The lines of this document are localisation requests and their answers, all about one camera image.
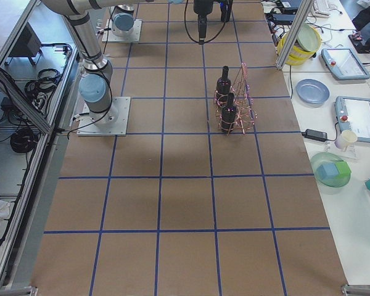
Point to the yellow rimmed wooden steamer basket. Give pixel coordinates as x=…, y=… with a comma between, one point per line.
x=298, y=56

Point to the green bowl with blocks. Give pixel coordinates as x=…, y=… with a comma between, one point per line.
x=330, y=169

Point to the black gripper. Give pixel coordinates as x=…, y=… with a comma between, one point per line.
x=203, y=7

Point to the copper wire wine basket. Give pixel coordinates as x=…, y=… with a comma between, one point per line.
x=246, y=115

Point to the dark glass wine bottle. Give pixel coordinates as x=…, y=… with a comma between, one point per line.
x=202, y=28

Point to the black power adapter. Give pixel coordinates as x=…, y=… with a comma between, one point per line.
x=315, y=135

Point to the pale green lid plate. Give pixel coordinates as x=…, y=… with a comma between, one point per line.
x=307, y=39

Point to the teach pendant tablet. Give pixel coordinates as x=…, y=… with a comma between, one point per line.
x=353, y=113
x=344, y=64

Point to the teach pendant tablet far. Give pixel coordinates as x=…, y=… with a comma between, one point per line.
x=344, y=64

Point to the blue plate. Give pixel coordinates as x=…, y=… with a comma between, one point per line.
x=312, y=91

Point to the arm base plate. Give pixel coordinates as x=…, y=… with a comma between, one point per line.
x=120, y=36
x=114, y=123

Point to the white paper cup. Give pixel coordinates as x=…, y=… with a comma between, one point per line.
x=344, y=139

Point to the dark wine bottle in basket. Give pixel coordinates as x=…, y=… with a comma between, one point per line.
x=223, y=85

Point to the aluminium frame post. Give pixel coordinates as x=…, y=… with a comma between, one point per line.
x=299, y=20

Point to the teach pendant tablet near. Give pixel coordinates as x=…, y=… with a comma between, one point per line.
x=353, y=113

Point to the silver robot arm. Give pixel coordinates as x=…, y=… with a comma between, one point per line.
x=122, y=27
x=94, y=86

